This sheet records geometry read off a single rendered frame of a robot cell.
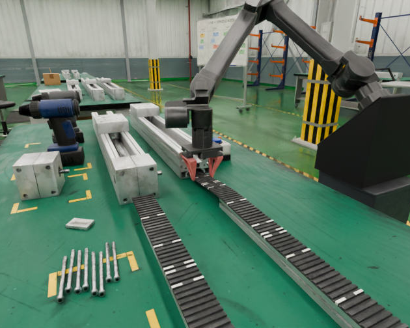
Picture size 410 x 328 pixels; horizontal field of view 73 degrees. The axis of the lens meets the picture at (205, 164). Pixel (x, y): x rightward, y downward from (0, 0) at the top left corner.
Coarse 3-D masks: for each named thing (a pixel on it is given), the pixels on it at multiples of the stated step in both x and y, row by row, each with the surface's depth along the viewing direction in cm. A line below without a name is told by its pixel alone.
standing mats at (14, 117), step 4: (348, 108) 652; (16, 112) 621; (8, 116) 574; (12, 116) 572; (16, 116) 572; (20, 116) 572; (24, 116) 572; (28, 116) 572; (8, 120) 536; (12, 120) 536; (16, 120) 536; (20, 120) 536; (24, 120) 535; (28, 120) 535; (0, 140) 405
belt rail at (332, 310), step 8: (224, 208) 66; (232, 216) 62; (240, 224) 59; (248, 232) 57; (256, 232) 54; (256, 240) 54; (264, 240) 52; (264, 248) 52; (272, 248) 50; (272, 256) 50; (280, 256) 48; (280, 264) 48; (288, 264) 46; (288, 272) 46; (296, 272) 44; (296, 280) 45; (304, 280) 44; (304, 288) 43; (312, 288) 42; (312, 296) 42; (320, 296) 41; (320, 304) 40; (328, 304) 40; (328, 312) 39; (336, 312) 39; (344, 312) 37; (336, 320) 38; (344, 320) 37; (352, 320) 36
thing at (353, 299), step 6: (348, 294) 39; (354, 294) 38; (360, 294) 39; (366, 294) 38; (336, 300) 38; (342, 300) 38; (348, 300) 38; (354, 300) 38; (360, 300) 38; (366, 300) 38; (342, 306) 37; (348, 306) 37; (354, 306) 37
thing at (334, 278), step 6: (324, 276) 42; (330, 276) 42; (336, 276) 42; (342, 276) 42; (312, 282) 41; (318, 282) 41; (324, 282) 41; (330, 282) 40; (336, 282) 41; (318, 288) 40; (324, 288) 40
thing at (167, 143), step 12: (132, 120) 150; (144, 120) 123; (156, 120) 128; (144, 132) 121; (156, 132) 103; (168, 132) 114; (180, 132) 103; (156, 144) 108; (168, 144) 90; (180, 144) 102; (168, 156) 95; (180, 156) 84; (180, 168) 85; (204, 168) 90
